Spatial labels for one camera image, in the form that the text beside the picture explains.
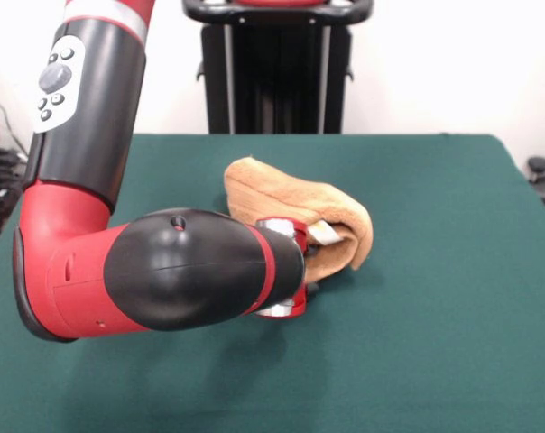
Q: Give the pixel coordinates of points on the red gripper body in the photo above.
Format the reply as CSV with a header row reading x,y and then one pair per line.
x,y
302,236

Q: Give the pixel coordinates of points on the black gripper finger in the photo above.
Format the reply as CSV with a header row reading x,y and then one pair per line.
x,y
313,287
313,250

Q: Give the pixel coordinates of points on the orange terry towel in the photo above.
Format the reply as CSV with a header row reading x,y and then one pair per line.
x,y
290,194

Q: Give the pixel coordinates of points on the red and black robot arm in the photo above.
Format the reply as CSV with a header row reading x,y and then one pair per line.
x,y
173,270

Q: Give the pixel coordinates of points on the dark green table cloth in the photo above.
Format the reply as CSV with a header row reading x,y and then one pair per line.
x,y
412,352

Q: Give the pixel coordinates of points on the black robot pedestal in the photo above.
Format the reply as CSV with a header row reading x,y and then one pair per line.
x,y
277,81

